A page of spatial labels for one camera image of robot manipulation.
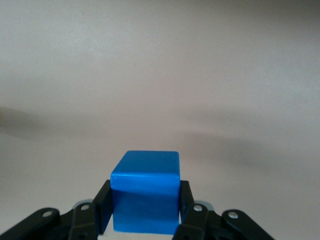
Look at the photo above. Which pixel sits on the blue wooden block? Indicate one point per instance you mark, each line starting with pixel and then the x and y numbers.
pixel 145 195

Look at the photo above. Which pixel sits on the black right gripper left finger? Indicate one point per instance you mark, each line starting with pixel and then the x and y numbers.
pixel 82 222

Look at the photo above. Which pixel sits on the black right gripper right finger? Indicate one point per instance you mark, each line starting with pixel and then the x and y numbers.
pixel 200 225

